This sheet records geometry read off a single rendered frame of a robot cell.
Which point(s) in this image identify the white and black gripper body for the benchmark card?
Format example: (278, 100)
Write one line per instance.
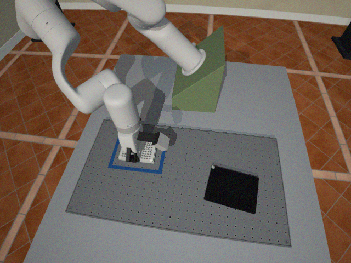
(130, 140)

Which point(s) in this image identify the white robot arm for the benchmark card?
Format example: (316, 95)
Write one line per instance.
(43, 20)

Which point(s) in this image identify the blue taped rectangle outline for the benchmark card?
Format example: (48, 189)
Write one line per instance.
(135, 169)

